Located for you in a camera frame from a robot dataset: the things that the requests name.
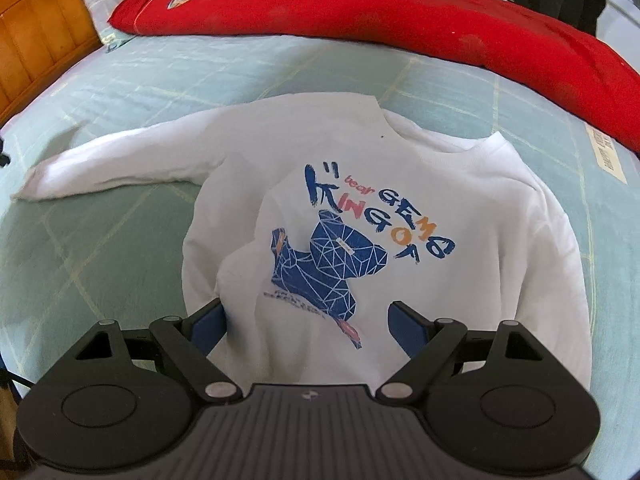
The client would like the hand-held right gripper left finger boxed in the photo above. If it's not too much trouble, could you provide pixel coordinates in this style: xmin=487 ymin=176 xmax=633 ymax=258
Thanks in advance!
xmin=75 ymin=297 xmax=241 ymax=406

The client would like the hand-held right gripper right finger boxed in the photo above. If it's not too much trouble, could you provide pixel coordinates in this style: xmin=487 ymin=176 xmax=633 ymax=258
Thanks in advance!
xmin=375 ymin=300 xmax=543 ymax=406

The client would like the white printed sweatshirt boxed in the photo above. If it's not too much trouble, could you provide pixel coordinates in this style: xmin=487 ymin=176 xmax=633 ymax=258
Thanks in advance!
xmin=12 ymin=94 xmax=593 ymax=396

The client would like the green checked bed sheet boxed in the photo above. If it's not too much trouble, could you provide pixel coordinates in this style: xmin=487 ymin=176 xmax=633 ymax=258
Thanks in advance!
xmin=0 ymin=32 xmax=640 ymax=411

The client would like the red quilt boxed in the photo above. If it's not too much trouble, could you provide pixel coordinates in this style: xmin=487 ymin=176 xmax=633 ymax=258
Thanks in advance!
xmin=107 ymin=0 xmax=640 ymax=153

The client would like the wooden headboard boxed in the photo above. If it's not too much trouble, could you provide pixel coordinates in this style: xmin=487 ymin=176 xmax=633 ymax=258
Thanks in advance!
xmin=0 ymin=0 xmax=191 ymax=121

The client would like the grey checked pillow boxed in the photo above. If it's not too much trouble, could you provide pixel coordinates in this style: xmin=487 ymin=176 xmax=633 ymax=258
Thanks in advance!
xmin=77 ymin=0 xmax=151 ymax=53

